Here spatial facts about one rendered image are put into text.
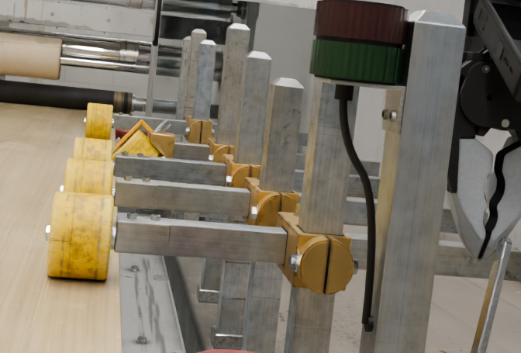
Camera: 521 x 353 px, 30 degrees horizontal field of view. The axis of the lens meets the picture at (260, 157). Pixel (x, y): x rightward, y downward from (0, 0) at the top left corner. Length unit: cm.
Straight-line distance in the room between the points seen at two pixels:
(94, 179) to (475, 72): 56
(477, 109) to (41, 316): 38
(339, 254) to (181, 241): 15
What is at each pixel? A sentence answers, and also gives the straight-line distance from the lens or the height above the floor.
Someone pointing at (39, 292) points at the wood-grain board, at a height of 90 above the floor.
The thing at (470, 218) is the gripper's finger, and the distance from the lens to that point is 73.
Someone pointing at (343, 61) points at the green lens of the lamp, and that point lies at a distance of 61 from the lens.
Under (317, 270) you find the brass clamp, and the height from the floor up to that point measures 94.
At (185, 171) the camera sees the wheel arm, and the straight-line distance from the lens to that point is 141.
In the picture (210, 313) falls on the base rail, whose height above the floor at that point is 70.
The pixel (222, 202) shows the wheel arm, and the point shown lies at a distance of 117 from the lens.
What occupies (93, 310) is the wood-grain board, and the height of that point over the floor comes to 90.
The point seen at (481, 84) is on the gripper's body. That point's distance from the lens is 71.
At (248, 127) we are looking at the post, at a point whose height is 102.
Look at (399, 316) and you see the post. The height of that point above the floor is 97.
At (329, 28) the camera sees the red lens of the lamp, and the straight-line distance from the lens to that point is 62.
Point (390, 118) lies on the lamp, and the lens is 64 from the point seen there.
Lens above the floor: 113
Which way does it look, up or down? 6 degrees down
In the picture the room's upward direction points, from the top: 6 degrees clockwise
